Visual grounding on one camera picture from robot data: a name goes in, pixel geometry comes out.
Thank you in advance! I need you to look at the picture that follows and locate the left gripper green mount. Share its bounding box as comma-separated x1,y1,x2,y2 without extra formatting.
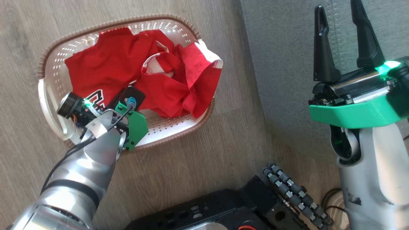
57,92,149,151

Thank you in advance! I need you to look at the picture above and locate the grey fabric sofa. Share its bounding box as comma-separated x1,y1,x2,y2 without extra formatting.
240,0,409,162

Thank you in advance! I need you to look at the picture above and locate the white basket with brown rim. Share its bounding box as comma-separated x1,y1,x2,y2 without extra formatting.
37,13,215,154

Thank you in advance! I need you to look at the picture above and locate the right gripper green mount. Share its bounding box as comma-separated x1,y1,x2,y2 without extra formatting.
308,0,409,129

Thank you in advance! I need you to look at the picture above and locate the grey segmented cable conduit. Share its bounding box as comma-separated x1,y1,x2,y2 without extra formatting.
263,163,335,229

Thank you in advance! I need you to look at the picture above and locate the red Bulls jersey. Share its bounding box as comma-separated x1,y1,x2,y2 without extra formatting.
134,30,223,119

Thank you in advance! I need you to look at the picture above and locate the black cable by base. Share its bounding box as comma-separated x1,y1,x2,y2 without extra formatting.
321,188,348,221

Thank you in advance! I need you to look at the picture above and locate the red basketball jersey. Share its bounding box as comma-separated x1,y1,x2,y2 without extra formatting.
65,27,160,110

